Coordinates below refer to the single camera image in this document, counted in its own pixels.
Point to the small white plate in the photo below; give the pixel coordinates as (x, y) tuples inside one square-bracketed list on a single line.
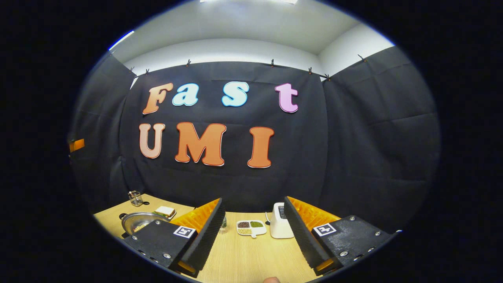
[(172, 215)]

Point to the clear plastic water bottle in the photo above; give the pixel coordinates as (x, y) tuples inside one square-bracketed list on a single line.
[(223, 224)]

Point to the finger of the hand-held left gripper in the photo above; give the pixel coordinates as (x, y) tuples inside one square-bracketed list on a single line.
[(77, 145)]

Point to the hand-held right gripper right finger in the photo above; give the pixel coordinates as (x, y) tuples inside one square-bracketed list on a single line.
[(304, 239)]

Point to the white toaster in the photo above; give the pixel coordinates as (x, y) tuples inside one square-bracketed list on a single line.
[(279, 228)]

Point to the white divided bean dish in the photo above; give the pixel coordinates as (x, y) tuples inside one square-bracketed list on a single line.
[(251, 228)]

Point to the row of cloth clips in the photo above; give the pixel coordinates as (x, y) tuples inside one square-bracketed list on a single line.
[(272, 63)]

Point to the black backdrop cloth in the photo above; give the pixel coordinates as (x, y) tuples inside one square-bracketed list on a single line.
[(314, 157)]

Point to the sandwich with lettuce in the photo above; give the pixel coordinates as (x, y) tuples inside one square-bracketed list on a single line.
[(165, 211)]

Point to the metal mesh holder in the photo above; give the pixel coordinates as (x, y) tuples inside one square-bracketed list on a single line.
[(135, 198)]

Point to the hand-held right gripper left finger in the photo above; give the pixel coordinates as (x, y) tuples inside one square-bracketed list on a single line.
[(204, 236)]

